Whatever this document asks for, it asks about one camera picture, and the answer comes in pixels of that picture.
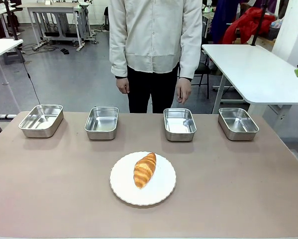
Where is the rectangular steel container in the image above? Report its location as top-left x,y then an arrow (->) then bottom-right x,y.
217,107 -> 260,141
18,104 -> 64,138
84,107 -> 119,140
163,108 -> 198,142

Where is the golden croissant bread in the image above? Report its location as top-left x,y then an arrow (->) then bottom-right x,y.
133,152 -> 157,189

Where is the person's left hand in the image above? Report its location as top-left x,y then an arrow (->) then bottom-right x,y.
176,77 -> 192,105

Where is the person's right hand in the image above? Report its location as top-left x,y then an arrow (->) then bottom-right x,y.
115,77 -> 130,95

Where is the white desk with legs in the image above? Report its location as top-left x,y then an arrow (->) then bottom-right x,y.
0,38 -> 24,113

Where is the white side table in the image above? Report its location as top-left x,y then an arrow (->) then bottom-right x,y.
201,44 -> 298,118

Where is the black pole stand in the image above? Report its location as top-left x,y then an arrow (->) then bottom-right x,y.
251,0 -> 268,47

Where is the red cloth pile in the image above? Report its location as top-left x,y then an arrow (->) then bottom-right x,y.
222,6 -> 276,45

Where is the blue hanging garment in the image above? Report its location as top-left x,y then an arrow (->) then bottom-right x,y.
209,0 -> 241,44

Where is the black office chair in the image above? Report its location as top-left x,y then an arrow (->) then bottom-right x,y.
191,37 -> 215,100

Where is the person in white shirt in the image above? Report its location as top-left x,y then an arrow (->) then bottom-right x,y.
108,0 -> 203,114

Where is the white scalloped plate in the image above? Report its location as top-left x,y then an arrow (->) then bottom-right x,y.
109,151 -> 177,206

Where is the black floor cable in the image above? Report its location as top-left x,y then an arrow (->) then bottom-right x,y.
16,47 -> 42,105

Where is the black camera pole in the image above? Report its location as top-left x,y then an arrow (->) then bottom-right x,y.
4,0 -> 20,41

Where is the grey workbench frame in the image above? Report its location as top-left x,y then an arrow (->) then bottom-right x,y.
16,1 -> 96,52

